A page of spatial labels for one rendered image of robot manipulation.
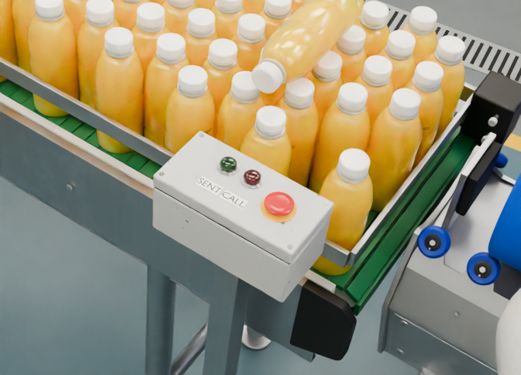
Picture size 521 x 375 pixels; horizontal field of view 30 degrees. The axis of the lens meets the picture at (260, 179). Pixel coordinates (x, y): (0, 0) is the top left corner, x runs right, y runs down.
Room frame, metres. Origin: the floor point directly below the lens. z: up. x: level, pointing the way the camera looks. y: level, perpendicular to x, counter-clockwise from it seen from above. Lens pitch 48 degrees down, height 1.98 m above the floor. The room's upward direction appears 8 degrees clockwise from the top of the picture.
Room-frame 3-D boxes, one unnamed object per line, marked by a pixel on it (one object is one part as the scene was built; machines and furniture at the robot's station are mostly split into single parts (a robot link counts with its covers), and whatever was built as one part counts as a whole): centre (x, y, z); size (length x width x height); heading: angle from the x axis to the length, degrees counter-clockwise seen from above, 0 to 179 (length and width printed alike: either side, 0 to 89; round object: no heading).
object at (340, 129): (0.98, -0.11, 0.99); 0.07 x 0.07 x 0.19
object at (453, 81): (1.12, -0.24, 0.99); 0.07 x 0.07 x 0.19
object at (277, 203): (0.76, -0.03, 1.11); 0.04 x 0.04 x 0.01
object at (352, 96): (0.98, -0.11, 1.09); 0.04 x 0.04 x 0.02
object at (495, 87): (1.15, -0.35, 0.95); 0.10 x 0.07 x 0.10; 153
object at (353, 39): (1.11, -0.10, 1.09); 0.04 x 0.04 x 0.02
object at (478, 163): (0.95, -0.30, 0.99); 0.10 x 0.02 x 0.12; 153
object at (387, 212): (0.99, -0.22, 0.96); 0.40 x 0.01 x 0.03; 153
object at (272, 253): (0.78, 0.02, 1.05); 0.20 x 0.10 x 0.10; 63
